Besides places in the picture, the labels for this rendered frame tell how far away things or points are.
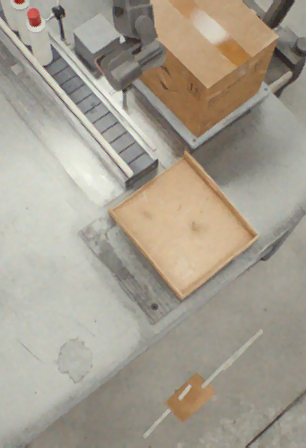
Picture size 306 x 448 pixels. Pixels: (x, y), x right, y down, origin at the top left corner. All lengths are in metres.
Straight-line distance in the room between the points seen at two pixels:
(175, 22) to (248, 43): 0.19
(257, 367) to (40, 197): 1.16
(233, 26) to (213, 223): 0.51
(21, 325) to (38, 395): 0.18
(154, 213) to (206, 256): 0.18
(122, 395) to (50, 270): 0.89
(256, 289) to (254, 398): 0.43
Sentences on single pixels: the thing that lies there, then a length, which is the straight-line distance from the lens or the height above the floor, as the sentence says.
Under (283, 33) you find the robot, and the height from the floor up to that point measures 0.28.
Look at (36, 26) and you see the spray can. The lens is 1.68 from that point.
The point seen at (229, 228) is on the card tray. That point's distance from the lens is 1.65.
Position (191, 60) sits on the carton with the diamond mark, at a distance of 1.52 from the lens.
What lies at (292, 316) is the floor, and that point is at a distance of 2.50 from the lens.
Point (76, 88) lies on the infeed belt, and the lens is 1.76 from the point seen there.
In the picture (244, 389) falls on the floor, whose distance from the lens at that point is 2.43.
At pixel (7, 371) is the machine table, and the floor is 0.83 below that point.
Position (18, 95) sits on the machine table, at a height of 0.83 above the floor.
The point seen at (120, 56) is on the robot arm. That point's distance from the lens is 1.25.
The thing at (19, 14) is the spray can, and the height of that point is 1.02.
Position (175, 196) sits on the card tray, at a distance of 1.67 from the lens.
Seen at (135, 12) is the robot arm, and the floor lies 1.41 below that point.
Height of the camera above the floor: 2.39
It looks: 72 degrees down
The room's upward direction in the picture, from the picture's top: 6 degrees clockwise
